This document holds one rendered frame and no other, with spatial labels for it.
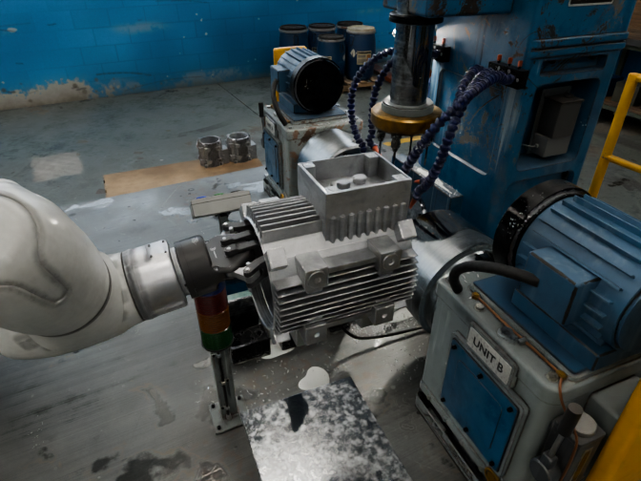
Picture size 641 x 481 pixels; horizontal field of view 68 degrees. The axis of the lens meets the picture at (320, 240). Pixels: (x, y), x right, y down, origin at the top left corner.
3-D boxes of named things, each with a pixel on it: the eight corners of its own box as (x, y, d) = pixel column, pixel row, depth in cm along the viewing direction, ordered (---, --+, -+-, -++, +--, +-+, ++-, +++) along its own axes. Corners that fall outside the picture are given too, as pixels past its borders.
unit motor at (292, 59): (312, 144, 204) (311, 39, 181) (344, 174, 178) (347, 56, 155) (254, 153, 195) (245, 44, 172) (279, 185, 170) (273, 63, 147)
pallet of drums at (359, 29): (354, 74, 683) (357, 19, 643) (381, 89, 621) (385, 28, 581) (276, 83, 645) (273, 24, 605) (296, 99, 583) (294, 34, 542)
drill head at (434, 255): (441, 264, 134) (455, 185, 121) (550, 366, 102) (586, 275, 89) (362, 285, 126) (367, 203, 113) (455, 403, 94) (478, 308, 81)
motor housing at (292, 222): (354, 261, 83) (360, 161, 73) (411, 331, 69) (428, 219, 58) (243, 287, 77) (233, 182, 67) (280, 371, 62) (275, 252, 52)
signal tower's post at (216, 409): (242, 395, 110) (222, 246, 87) (252, 423, 104) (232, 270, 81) (208, 406, 108) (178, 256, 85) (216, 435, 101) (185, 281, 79)
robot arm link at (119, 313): (154, 333, 62) (131, 315, 49) (25, 379, 58) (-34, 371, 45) (132, 259, 64) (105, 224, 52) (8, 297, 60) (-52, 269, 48)
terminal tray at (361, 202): (371, 194, 72) (374, 150, 68) (407, 228, 64) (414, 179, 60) (297, 208, 68) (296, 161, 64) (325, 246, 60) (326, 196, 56)
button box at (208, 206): (249, 208, 144) (245, 191, 143) (253, 206, 137) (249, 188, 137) (192, 219, 138) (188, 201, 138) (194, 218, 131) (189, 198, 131)
